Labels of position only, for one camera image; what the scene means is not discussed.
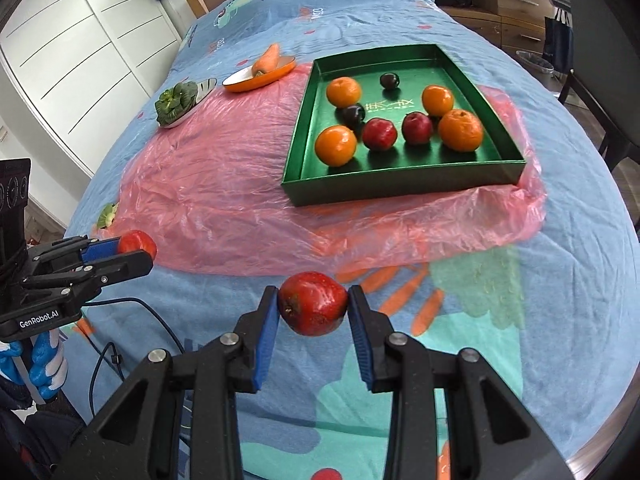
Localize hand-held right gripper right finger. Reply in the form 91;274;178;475
348;284;576;480

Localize orange plate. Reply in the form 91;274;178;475
222;56;297;93

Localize grey office chair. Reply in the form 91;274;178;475
557;0;640;171

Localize green tray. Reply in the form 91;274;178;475
281;44;527;207

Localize green bok choy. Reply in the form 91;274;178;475
155;81;197;125

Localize white wardrobe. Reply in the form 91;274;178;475
0;0;183;177

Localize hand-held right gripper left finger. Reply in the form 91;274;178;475
50;285;279;480

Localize person's left forearm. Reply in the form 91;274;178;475
0;375;88;480

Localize trash bin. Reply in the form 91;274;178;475
515;50;556;79

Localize carrot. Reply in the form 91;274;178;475
251;43;281;77

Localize red plum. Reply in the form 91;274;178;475
401;112;434;145
277;271;349;337
117;230;158;261
362;117;399;151

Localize wooden drawer cabinet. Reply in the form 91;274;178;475
440;0;571;57

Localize person's left hand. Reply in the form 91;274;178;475
0;331;69;404

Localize white plate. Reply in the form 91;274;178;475
159;77;218;130

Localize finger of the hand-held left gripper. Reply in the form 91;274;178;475
29;236;132;273
21;250;154;293

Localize pink plastic sheet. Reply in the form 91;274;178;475
102;62;547;277

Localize orange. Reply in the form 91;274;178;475
421;85;455;117
438;108;485;153
314;125;358;167
326;76;363;108

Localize black cable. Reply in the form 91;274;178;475
82;297;186;418

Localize black hanging bag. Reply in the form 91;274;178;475
542;10;576;74

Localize pale bok choy piece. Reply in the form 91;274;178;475
96;202;120;229

